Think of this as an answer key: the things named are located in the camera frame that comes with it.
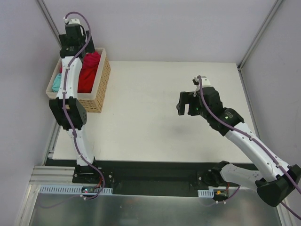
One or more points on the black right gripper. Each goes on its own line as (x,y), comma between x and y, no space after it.
(186,101)

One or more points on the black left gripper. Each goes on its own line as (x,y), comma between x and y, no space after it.
(62,39)

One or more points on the wicker basket with cloth liner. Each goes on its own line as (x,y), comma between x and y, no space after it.
(92,102)

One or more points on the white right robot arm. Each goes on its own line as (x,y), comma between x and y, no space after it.
(273,180)

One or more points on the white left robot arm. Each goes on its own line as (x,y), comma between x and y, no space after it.
(69,113)

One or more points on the magenta t shirt in basket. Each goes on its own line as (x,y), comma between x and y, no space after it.
(91,60)

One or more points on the red t shirt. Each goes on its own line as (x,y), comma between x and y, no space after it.
(86,79)

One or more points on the turquoise t shirt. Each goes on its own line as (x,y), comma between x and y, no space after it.
(56,83)

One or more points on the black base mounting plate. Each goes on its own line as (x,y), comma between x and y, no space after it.
(180,179)

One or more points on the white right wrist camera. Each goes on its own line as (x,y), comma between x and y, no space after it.
(204,81)

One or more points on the aluminium frame rail left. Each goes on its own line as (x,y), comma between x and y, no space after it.
(48,18)

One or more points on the aluminium frame rail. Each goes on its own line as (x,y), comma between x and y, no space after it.
(48,18)
(260,33)

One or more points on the right slotted cable duct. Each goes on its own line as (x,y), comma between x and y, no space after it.
(206,193)

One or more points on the slotted cable duct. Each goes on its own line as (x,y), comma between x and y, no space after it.
(69,189)
(206,193)

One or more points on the aluminium frame rail right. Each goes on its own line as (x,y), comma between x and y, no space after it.
(260,33)

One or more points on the left slotted cable duct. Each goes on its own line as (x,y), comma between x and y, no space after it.
(69,189)

